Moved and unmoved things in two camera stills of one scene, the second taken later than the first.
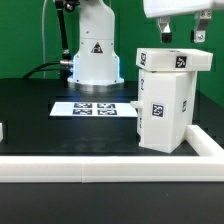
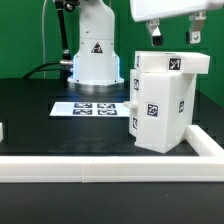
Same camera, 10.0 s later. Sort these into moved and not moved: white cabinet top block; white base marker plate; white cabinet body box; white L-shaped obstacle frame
Moved: white cabinet top block
Not moved: white base marker plate; white cabinet body box; white L-shaped obstacle frame
